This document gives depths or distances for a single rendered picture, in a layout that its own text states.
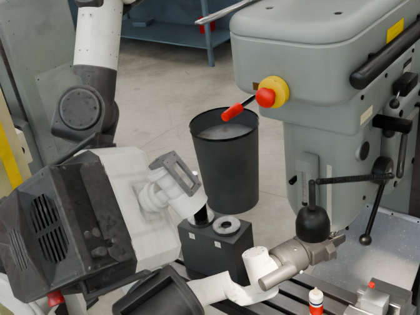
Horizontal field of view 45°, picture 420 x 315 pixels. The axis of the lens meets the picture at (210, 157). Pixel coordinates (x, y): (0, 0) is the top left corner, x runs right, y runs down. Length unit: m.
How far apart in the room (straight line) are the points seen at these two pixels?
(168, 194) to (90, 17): 0.39
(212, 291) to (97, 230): 0.46
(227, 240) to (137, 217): 0.65
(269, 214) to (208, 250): 1.90
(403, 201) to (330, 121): 0.72
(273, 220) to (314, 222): 2.44
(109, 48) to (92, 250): 0.41
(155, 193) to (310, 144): 0.39
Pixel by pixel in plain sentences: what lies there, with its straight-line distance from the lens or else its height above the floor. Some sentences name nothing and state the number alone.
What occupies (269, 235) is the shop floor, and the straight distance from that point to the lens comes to 3.37.
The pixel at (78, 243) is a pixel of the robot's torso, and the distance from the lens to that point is 0.89.
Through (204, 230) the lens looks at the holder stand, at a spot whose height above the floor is 1.12.
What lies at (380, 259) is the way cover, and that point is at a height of 0.95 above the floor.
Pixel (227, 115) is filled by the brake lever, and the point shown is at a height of 1.70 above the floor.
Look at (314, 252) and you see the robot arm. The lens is 1.35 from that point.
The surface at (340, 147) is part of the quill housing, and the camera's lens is 1.15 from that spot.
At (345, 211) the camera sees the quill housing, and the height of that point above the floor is 1.40.
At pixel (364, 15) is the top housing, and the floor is 1.88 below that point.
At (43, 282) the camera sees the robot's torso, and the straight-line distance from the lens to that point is 0.98.
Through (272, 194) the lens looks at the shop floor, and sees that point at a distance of 3.74.
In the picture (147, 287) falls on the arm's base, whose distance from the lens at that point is 1.02.
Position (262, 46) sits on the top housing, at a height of 1.84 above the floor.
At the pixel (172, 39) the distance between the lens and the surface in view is 6.63.
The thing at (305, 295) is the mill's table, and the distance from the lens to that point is 1.69.
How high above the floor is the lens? 2.16
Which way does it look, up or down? 30 degrees down
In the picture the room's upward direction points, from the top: 8 degrees counter-clockwise
